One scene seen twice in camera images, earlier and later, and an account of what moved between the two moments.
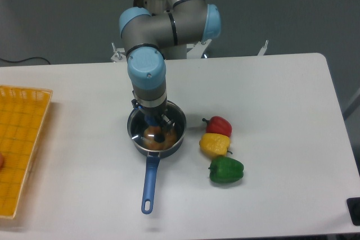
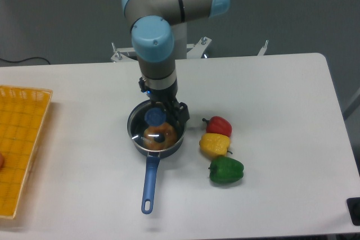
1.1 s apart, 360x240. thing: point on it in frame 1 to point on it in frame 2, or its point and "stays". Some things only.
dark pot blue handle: x=154 y=142 stays
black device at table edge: x=353 y=207 stays
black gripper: x=166 y=122 to x=179 y=111
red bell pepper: x=218 y=125 stays
